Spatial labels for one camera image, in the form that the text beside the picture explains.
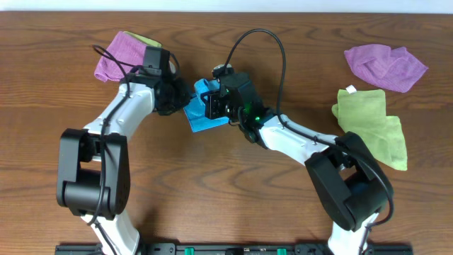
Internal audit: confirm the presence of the crumpled purple cloth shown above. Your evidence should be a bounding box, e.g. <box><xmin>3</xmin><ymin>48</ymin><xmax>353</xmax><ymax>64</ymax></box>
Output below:
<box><xmin>344</xmin><ymin>44</ymin><xmax>428</xmax><ymax>93</ymax></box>

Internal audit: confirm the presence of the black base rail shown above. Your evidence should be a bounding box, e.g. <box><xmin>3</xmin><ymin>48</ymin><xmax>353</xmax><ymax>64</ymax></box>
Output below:
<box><xmin>55</xmin><ymin>243</ymin><xmax>414</xmax><ymax>255</ymax></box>

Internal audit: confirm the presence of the blue microfiber cloth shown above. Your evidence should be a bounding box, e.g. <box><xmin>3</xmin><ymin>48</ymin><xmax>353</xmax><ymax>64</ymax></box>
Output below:
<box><xmin>184</xmin><ymin>79</ymin><xmax>229</xmax><ymax>132</ymax></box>

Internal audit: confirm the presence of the folded purple cloth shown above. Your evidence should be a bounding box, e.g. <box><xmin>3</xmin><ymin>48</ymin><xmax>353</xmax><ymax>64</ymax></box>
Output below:
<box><xmin>94</xmin><ymin>31</ymin><xmax>147</xmax><ymax>82</ymax></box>

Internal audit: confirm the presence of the black cable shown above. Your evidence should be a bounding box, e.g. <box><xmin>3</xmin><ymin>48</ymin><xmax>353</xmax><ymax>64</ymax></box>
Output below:
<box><xmin>222</xmin><ymin>28</ymin><xmax>394</xmax><ymax>255</ymax></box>
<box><xmin>86</xmin><ymin>44</ymin><xmax>178</xmax><ymax>255</ymax></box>

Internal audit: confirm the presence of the crumpled green cloth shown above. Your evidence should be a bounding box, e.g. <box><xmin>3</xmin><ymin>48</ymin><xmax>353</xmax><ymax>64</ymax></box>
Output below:
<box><xmin>331</xmin><ymin>89</ymin><xmax>408</xmax><ymax>171</ymax></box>

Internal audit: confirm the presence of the folded green cloth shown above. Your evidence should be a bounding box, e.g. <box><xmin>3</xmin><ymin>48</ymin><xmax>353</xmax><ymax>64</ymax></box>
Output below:
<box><xmin>124</xmin><ymin>31</ymin><xmax>162</xmax><ymax>47</ymax></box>

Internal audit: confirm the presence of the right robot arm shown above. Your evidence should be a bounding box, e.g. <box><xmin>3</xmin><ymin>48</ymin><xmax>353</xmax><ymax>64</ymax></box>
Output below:
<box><xmin>201</xmin><ymin>90</ymin><xmax>394</xmax><ymax>254</ymax></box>

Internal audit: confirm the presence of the left black cable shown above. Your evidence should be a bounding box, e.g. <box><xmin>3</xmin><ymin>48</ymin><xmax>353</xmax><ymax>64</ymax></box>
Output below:
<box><xmin>86</xmin><ymin>44</ymin><xmax>178</xmax><ymax>255</ymax></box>

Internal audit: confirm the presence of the right black cable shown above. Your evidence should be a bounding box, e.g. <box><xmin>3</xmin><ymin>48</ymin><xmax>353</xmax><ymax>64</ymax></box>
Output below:
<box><xmin>222</xmin><ymin>28</ymin><xmax>394</xmax><ymax>255</ymax></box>

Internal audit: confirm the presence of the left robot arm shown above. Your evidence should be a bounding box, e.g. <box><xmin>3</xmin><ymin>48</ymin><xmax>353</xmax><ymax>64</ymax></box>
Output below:
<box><xmin>57</xmin><ymin>74</ymin><xmax>190</xmax><ymax>254</ymax></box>

